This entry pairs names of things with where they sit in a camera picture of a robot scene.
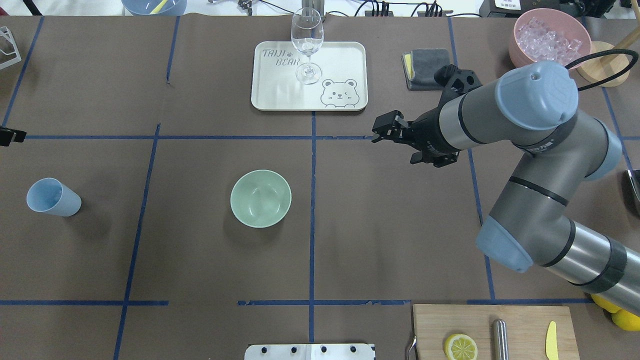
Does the cream bear tray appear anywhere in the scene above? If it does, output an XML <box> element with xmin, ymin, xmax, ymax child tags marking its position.
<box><xmin>251</xmin><ymin>41</ymin><xmax>369</xmax><ymax>111</ymax></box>

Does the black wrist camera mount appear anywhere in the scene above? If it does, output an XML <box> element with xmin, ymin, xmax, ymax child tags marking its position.
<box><xmin>434</xmin><ymin>64</ymin><xmax>483</xmax><ymax>95</ymax></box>

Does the green bowl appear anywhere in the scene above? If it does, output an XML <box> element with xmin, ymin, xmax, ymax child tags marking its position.
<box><xmin>230</xmin><ymin>170</ymin><xmax>292</xmax><ymax>229</ymax></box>

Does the light blue plastic cup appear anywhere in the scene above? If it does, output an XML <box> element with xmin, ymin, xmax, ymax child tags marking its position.
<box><xmin>26</xmin><ymin>177</ymin><xmax>82</xmax><ymax>217</ymax></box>

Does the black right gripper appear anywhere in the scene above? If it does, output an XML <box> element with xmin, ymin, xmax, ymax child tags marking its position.
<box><xmin>371</xmin><ymin>108</ymin><xmax>460</xmax><ymax>167</ymax></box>

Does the steel ice scoop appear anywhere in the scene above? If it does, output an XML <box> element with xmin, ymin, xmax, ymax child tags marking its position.
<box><xmin>621</xmin><ymin>170</ymin><xmax>640</xmax><ymax>218</ymax></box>

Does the wooden cutting board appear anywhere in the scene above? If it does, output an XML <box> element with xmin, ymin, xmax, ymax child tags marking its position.
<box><xmin>412</xmin><ymin>304</ymin><xmax>581</xmax><ymax>360</ymax></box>

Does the lemon half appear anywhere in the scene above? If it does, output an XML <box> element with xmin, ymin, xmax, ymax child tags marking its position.
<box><xmin>443</xmin><ymin>333</ymin><xmax>479</xmax><ymax>360</ymax></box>

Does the pink bowl with ice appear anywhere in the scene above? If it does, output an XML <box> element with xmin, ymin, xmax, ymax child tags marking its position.
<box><xmin>509</xmin><ymin>7</ymin><xmax>592</xmax><ymax>68</ymax></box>

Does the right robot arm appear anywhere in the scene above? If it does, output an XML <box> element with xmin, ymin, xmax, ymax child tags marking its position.
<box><xmin>372</xmin><ymin>61</ymin><xmax>640</xmax><ymax>315</ymax></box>

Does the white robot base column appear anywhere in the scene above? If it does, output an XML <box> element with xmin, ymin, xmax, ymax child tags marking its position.
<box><xmin>244</xmin><ymin>342</ymin><xmax>377</xmax><ymax>360</ymax></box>

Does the yellow lemon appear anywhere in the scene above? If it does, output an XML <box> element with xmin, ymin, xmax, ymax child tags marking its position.
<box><xmin>611</xmin><ymin>309</ymin><xmax>640</xmax><ymax>332</ymax></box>
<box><xmin>590</xmin><ymin>294</ymin><xmax>622</xmax><ymax>314</ymax></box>

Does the wooden mug stand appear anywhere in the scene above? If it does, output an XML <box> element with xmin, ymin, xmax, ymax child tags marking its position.
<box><xmin>577</xmin><ymin>27</ymin><xmax>640</xmax><ymax>84</ymax></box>

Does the yellow plastic fork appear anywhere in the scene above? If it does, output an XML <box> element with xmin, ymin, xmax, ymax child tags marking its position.
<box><xmin>150</xmin><ymin>0</ymin><xmax>168</xmax><ymax>15</ymax></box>

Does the clear wine glass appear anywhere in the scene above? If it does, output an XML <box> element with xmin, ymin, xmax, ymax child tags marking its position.
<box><xmin>290</xmin><ymin>7</ymin><xmax>325</xmax><ymax>85</ymax></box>

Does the blue bowl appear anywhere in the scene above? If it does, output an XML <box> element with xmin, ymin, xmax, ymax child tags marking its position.
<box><xmin>121</xmin><ymin>0</ymin><xmax>188</xmax><ymax>16</ymax></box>

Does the white wire cup rack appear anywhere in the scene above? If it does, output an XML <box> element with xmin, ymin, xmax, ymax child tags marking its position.
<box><xmin>0</xmin><ymin>26</ymin><xmax>22</xmax><ymax>70</ymax></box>

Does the yellow plastic knife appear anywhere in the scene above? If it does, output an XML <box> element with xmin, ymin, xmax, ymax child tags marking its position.
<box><xmin>545</xmin><ymin>320</ymin><xmax>559</xmax><ymax>360</ymax></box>

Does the grey folded cloth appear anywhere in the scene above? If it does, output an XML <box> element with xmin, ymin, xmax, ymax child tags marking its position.
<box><xmin>401</xmin><ymin>48</ymin><xmax>451</xmax><ymax>91</ymax></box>

